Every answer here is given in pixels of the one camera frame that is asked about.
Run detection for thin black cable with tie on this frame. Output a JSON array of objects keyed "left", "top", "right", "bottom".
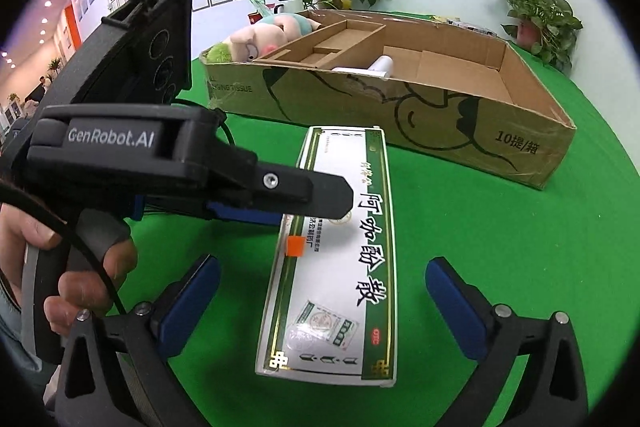
[{"left": 175, "top": 98, "right": 239, "bottom": 150}]

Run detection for white green medicine box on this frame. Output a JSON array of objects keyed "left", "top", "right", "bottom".
[{"left": 255, "top": 125, "right": 399, "bottom": 390}]

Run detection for brown cardboard insert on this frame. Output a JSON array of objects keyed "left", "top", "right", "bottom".
[{"left": 250, "top": 19, "right": 387, "bottom": 70}]

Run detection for large brown cardboard box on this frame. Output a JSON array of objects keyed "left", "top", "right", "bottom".
[{"left": 200, "top": 9, "right": 577, "bottom": 191}]

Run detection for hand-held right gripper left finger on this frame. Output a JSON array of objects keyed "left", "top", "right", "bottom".
[{"left": 54, "top": 253, "right": 223, "bottom": 427}]

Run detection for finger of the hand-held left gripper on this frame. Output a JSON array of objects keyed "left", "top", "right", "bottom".
[
  {"left": 206, "top": 201, "right": 284, "bottom": 227},
  {"left": 219, "top": 158, "right": 355, "bottom": 222}
]

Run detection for flat printed packets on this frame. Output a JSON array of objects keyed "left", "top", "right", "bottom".
[{"left": 432, "top": 16, "right": 502, "bottom": 39}]

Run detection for thick black cable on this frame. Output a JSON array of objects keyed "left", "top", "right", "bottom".
[{"left": 0, "top": 181, "right": 129, "bottom": 316}]

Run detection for pink pig plush toy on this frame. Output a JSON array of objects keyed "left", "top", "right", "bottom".
[{"left": 207, "top": 13, "right": 323, "bottom": 62}]

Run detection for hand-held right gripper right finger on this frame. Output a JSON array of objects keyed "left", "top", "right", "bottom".
[{"left": 425, "top": 257, "right": 591, "bottom": 427}]

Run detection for white handheld fan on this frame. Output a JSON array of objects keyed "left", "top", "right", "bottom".
[{"left": 369, "top": 55, "right": 395, "bottom": 77}]

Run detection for small potted green plant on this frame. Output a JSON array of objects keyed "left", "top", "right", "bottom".
[{"left": 481, "top": 0, "right": 584, "bottom": 72}]

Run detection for green tablecloth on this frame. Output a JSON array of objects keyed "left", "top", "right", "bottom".
[{"left": 115, "top": 9, "right": 640, "bottom": 427}]

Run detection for person's left hand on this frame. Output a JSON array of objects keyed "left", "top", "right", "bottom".
[{"left": 0, "top": 204, "right": 140, "bottom": 322}]

